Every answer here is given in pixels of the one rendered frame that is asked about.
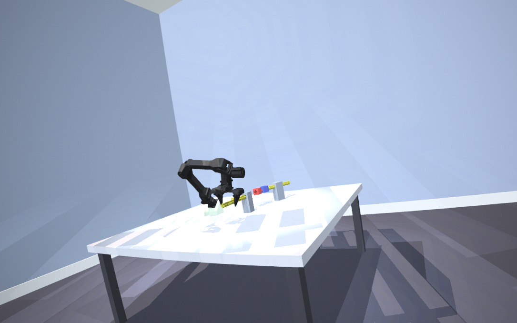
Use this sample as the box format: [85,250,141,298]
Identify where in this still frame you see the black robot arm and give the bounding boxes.
[177,158,245,208]

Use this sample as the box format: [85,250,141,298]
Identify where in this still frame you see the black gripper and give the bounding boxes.
[211,178,244,207]

